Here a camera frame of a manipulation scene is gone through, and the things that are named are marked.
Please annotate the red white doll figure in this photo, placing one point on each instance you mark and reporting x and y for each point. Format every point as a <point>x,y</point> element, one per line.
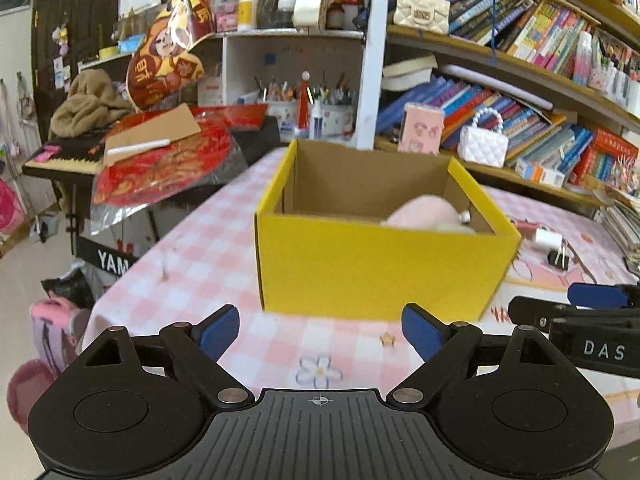
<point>304,105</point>

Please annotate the white charger plug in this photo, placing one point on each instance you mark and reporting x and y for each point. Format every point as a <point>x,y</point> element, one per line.
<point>546,237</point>

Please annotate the dark wooden door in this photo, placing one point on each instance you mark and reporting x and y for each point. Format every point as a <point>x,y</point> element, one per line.
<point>80,5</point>

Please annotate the red foil decorations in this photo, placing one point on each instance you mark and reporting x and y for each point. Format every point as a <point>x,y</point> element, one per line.
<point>170,165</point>

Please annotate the white stick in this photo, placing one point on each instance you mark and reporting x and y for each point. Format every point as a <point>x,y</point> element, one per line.
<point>137,147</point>

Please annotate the pink small boxes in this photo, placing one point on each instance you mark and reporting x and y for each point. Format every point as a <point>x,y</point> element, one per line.
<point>226,16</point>

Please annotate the orange white medicine box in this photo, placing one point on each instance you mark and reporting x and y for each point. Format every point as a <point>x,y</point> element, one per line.
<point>540,172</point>

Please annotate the yellow cardboard box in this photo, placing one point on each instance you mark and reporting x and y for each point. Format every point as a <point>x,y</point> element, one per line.
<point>375,265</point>

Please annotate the glass jar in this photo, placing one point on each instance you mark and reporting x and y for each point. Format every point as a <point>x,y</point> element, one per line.
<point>286,12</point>

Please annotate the ornate decorative crown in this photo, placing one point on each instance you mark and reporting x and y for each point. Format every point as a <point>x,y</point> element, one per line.
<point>630,175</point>

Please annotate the white bottle yellow label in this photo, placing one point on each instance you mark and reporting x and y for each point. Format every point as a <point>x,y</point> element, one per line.
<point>248,10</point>

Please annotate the pen holder with pens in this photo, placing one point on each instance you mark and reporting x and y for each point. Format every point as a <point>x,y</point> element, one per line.
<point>282,112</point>
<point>337,115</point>

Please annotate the red dictionaries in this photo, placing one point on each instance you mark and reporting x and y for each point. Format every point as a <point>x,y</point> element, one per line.
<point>605,157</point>

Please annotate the stack of booklets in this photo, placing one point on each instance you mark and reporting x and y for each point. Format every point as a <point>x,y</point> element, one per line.
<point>622,230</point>

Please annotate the cream quilted purse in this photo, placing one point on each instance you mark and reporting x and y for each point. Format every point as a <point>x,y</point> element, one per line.
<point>420,12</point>

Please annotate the wooden bookshelf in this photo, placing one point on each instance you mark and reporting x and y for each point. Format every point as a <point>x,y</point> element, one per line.
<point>370,85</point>

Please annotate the row of colourful books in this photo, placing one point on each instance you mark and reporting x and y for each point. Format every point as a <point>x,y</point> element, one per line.
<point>530,25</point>

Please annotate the brown fleece cloth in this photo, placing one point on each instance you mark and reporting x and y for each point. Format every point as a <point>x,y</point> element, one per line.
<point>90,105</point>

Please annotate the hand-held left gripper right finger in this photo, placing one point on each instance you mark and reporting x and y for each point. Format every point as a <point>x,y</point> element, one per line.
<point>420,332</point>

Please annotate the pink plush toy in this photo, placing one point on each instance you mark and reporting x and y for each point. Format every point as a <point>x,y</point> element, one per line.
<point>422,212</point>

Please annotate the pink hanging bag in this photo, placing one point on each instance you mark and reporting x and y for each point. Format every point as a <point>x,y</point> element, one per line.
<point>10,207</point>

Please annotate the white quilted purse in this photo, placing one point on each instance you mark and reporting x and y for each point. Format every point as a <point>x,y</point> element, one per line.
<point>482,145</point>

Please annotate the brown cardboard sheet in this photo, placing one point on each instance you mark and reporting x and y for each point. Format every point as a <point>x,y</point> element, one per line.
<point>150,130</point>

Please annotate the pink backpack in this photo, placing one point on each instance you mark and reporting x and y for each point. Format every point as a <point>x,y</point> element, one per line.
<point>50,340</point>

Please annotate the red cartoon figure decoration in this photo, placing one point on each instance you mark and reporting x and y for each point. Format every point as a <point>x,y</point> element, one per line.
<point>167,50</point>

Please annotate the pink printed container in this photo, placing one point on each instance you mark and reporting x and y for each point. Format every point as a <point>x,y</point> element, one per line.
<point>420,130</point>

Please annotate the black binder clip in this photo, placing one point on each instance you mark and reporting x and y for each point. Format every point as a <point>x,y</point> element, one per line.
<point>560,259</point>

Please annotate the black electronic keyboard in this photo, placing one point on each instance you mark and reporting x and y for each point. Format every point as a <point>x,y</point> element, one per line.
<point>60,164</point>

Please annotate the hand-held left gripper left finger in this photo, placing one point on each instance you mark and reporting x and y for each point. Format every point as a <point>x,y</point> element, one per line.
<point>220,332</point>

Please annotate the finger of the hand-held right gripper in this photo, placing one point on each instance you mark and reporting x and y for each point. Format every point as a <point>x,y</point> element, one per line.
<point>595,295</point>
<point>532,310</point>

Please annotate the black bag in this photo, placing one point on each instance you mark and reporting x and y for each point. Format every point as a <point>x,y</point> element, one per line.
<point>72,287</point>

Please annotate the row of blue books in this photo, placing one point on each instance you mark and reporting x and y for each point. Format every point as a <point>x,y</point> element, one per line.
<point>530,130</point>

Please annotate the white rolled paper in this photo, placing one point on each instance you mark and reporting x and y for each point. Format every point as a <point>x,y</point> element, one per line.
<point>500,85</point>

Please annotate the white cubby shelf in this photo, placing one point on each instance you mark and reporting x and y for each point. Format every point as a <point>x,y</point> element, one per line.
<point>240,60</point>

